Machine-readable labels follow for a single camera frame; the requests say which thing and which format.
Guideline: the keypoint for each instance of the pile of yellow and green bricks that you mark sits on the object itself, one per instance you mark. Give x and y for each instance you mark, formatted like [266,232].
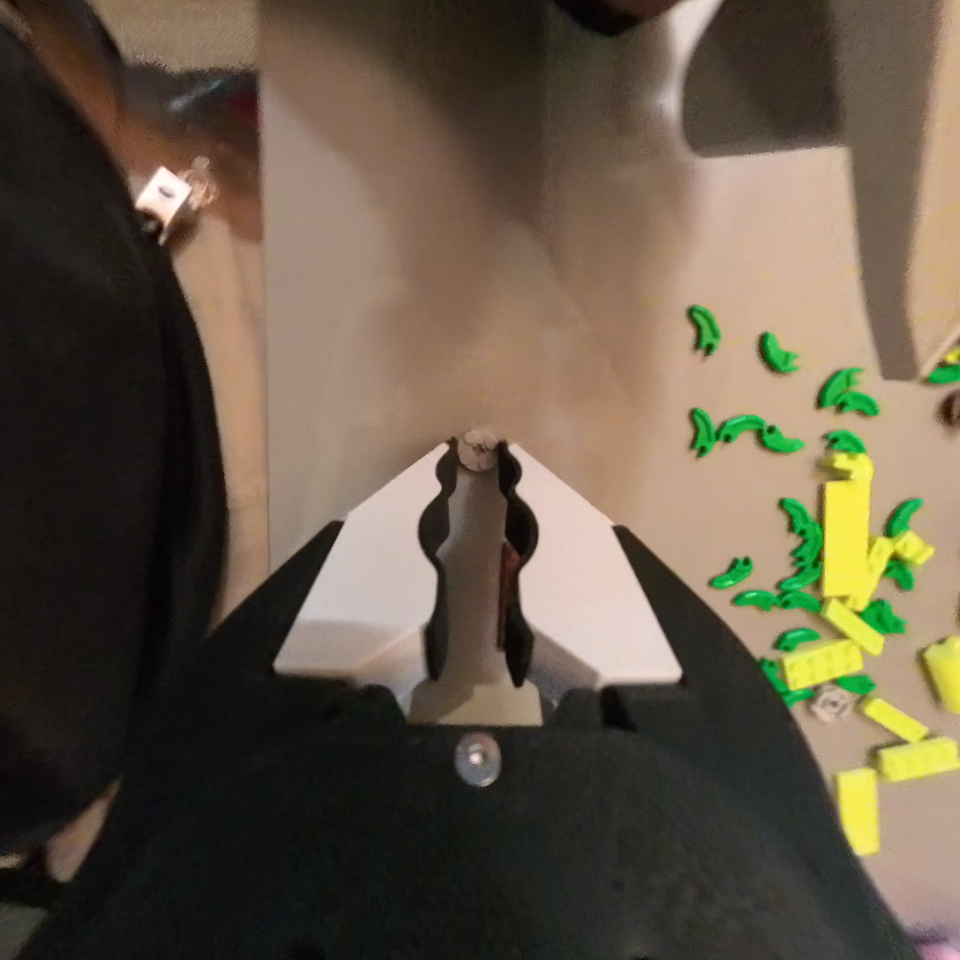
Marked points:
[771,352]

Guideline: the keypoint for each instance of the brown studded toy plate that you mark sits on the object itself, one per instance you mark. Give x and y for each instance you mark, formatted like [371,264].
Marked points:
[510,592]

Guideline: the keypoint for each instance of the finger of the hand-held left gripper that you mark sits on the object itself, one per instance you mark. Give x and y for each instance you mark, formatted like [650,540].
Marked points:
[892,225]
[592,120]

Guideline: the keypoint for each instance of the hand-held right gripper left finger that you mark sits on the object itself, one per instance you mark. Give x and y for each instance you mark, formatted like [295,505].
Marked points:
[360,592]

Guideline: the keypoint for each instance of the person's black clothing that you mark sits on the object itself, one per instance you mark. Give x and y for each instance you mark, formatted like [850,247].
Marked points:
[90,450]

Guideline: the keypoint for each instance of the beige cloth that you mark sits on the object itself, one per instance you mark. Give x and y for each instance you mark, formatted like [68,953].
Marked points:
[232,315]

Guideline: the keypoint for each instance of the light grey round toy plate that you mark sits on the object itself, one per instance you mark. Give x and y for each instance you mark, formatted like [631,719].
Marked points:
[831,703]
[478,454]

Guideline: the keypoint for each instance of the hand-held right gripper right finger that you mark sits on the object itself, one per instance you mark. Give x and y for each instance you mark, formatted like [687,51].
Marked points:
[600,600]

